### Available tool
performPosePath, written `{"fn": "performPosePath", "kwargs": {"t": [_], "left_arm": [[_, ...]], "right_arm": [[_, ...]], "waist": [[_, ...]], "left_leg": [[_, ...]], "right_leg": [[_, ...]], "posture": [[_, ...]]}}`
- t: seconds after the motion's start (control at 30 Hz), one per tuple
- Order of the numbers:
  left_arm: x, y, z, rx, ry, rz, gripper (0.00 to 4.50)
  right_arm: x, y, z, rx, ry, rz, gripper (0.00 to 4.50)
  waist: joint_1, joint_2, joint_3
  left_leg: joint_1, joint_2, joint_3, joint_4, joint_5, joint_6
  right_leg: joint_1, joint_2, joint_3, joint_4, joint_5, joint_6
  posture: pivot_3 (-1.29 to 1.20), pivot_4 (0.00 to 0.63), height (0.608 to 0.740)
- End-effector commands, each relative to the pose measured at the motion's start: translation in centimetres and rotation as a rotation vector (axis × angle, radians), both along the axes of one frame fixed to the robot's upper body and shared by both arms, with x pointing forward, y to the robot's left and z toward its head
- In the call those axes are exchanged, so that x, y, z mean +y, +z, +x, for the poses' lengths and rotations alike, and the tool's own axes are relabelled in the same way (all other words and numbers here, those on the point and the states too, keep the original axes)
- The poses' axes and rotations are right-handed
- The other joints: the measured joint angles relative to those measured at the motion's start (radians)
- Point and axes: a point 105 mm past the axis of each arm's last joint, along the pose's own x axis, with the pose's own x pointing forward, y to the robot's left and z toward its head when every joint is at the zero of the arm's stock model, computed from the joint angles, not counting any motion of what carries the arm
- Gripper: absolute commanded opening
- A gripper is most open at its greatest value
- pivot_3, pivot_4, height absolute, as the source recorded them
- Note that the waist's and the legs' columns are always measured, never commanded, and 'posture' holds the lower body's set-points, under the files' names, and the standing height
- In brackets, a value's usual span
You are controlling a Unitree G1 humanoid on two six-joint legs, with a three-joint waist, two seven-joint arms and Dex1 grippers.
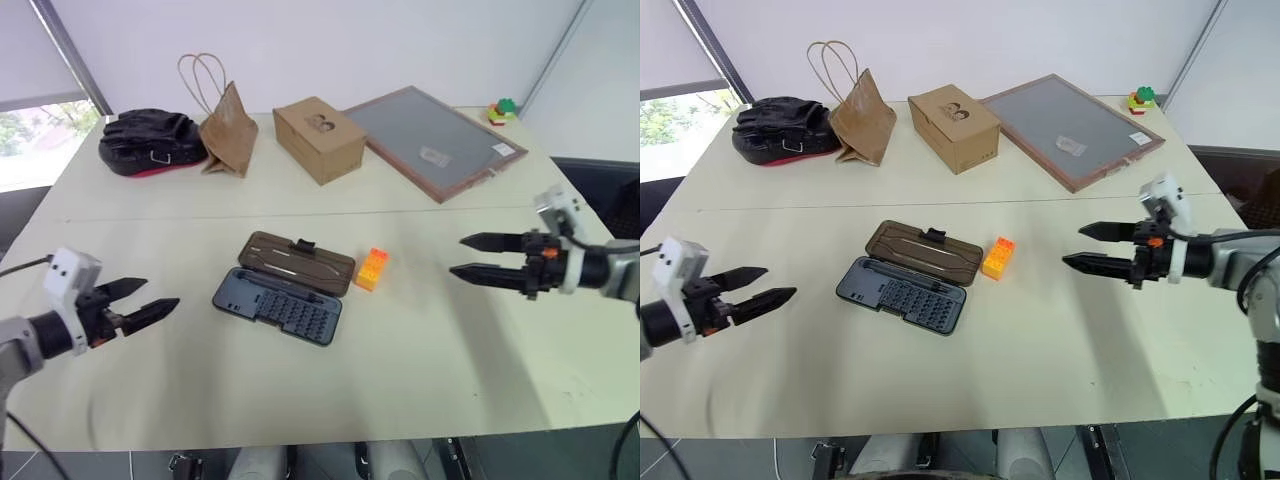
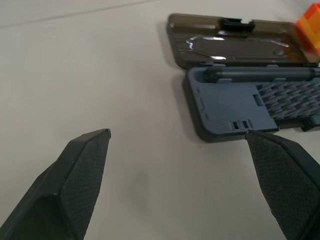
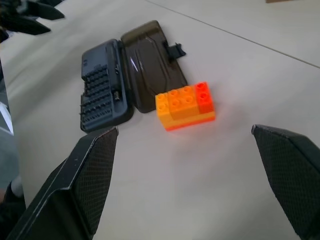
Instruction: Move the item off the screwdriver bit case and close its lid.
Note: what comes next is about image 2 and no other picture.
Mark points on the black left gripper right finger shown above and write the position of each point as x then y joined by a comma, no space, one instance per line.
282,180

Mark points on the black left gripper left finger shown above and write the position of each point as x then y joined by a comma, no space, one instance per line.
75,180

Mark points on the orange and yellow block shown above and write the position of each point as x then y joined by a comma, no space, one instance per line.
310,32

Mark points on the grey screwdriver bit case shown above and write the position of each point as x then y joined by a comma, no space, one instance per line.
245,75

